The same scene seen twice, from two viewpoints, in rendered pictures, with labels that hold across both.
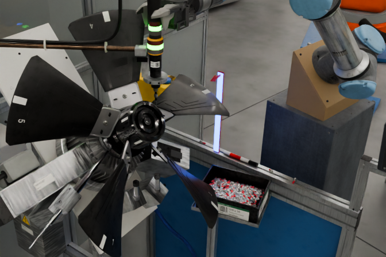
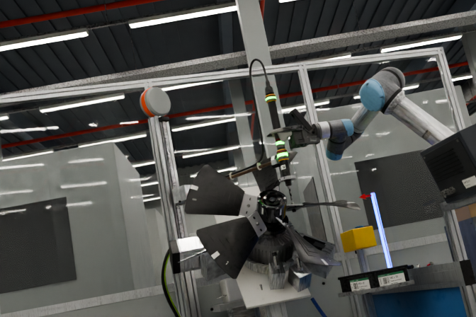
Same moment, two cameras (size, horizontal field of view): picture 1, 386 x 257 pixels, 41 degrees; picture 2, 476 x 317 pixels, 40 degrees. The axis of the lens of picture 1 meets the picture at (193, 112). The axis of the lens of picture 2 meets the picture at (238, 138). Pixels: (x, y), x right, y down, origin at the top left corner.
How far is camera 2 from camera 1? 1.98 m
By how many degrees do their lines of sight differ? 59
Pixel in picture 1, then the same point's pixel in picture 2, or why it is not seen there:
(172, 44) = (444, 252)
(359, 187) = (450, 233)
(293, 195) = (429, 277)
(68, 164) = not seen: hidden behind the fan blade
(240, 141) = not seen: outside the picture
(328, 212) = (448, 277)
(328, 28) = (401, 115)
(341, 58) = (431, 139)
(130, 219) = (281, 295)
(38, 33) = (250, 189)
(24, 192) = (191, 243)
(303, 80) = not seen: hidden behind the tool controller
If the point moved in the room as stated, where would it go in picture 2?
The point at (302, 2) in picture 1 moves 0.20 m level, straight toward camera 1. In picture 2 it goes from (366, 100) to (328, 98)
